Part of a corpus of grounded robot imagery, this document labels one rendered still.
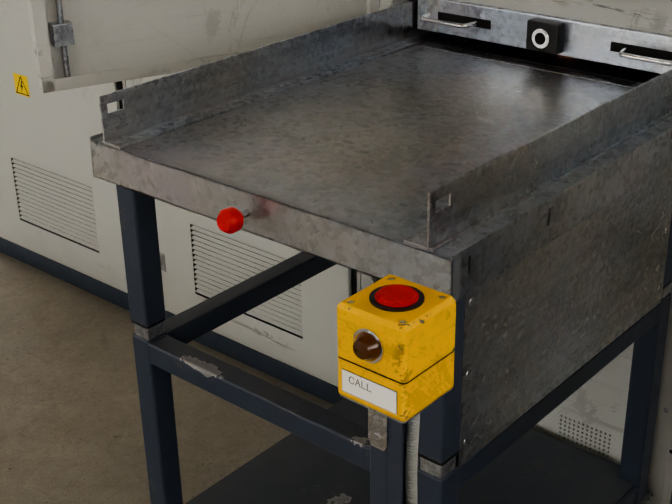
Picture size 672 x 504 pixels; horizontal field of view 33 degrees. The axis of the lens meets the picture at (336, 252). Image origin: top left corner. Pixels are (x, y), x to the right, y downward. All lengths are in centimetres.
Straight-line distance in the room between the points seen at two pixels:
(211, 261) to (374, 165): 118
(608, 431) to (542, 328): 62
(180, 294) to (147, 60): 92
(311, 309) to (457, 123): 88
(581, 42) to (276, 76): 50
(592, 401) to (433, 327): 110
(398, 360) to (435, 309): 6
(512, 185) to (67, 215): 182
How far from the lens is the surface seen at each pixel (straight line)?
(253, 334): 257
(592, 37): 188
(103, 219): 286
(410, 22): 206
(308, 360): 247
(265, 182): 142
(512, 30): 195
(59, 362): 276
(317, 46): 187
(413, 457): 110
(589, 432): 211
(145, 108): 162
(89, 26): 189
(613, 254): 163
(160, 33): 193
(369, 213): 132
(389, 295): 100
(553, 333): 153
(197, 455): 237
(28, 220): 315
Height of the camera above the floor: 137
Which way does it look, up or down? 25 degrees down
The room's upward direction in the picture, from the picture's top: 1 degrees counter-clockwise
